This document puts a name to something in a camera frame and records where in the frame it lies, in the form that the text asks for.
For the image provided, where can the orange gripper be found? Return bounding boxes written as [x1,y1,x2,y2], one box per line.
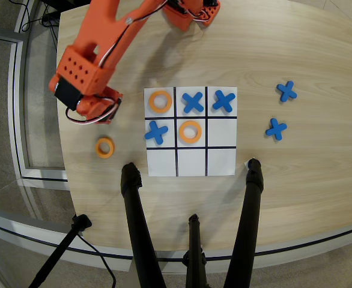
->
[75,86,124,125]

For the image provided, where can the blue foam cross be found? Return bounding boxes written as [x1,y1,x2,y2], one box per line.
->
[276,80,298,103]
[265,118,288,141]
[181,92,204,115]
[211,89,236,114]
[144,120,169,145]

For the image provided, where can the thick black tripod leg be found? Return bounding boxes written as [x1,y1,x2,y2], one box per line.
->
[120,162,168,288]
[222,158,265,288]

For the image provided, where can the white tic-tac-toe grid sheet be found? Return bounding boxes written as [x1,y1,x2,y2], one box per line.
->
[144,86,238,178]

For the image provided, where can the thin black stand leg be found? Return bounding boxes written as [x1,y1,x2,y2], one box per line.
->
[28,214,93,288]

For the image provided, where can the short black tripod leg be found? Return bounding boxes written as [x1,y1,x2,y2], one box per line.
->
[181,213,208,288]

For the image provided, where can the white robot servo cable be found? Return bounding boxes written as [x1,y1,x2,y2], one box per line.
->
[65,100,118,125]

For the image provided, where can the orange foam ring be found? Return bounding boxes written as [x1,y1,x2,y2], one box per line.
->
[178,120,202,143]
[94,136,116,159]
[148,90,173,114]

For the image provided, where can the grey metal floor frame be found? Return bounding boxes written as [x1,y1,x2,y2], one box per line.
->
[0,25,70,191]

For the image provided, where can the black floor cable with plug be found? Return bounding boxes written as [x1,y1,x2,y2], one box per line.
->
[15,0,59,34]

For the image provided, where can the black camera tripod legs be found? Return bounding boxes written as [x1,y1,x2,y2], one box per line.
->
[0,205,352,274]

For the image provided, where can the black cable by stand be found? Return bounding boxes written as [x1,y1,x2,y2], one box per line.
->
[75,232,117,288]

